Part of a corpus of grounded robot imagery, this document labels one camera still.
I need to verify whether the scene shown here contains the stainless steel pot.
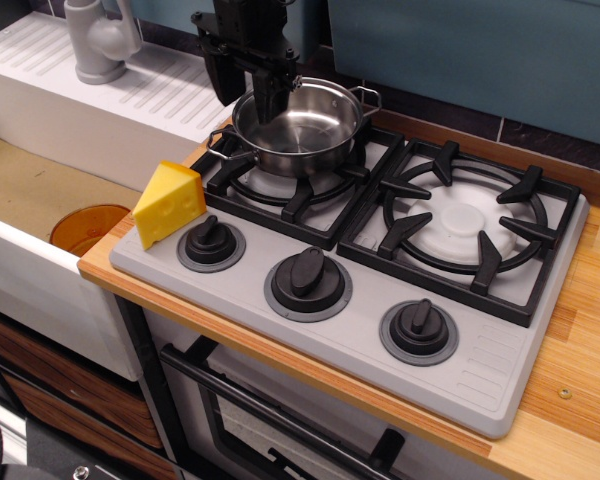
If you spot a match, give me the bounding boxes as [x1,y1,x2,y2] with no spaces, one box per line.
[206,77,382,178]

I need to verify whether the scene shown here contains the black burner grate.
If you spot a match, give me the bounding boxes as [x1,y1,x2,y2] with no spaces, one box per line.
[338,140,589,327]
[191,120,405,250]

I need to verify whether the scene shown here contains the black middle stove knob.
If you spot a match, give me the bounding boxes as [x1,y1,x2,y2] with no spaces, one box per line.
[264,246,353,323]

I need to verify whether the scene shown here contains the oven door with black handle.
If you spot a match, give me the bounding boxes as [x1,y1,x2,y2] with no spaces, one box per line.
[160,337,486,479]

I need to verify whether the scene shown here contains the black stove knob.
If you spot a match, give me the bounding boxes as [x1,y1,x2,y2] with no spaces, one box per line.
[379,299,459,367]
[264,246,353,323]
[177,215,246,274]

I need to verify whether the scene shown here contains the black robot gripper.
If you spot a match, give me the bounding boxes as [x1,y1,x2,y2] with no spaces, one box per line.
[191,1,302,123]

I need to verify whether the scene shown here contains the yellow toy cheese wedge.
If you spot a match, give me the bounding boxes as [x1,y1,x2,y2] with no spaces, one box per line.
[132,161,207,250]

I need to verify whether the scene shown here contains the grey toy stove top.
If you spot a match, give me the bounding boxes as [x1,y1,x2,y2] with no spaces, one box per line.
[108,93,590,440]

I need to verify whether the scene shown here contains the black left burner grate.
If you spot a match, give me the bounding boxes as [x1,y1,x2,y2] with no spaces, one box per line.
[191,120,405,250]

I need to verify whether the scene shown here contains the black left stove knob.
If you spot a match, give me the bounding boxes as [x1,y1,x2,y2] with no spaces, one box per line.
[177,215,246,274]

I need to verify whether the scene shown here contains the black right burner grate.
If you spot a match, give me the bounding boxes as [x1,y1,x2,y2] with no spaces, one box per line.
[338,140,589,327]

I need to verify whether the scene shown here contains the grey toy faucet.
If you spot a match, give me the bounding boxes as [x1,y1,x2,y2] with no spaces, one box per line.
[64,0,142,85]

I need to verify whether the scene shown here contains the white toy sink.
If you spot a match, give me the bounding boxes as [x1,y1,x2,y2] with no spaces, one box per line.
[0,12,230,381]

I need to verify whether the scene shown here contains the black right stove knob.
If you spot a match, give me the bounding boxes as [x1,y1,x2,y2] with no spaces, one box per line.
[379,299,459,367]

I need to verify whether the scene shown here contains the wooden drawer fronts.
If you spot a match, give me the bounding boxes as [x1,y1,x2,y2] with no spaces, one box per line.
[0,308,181,480]

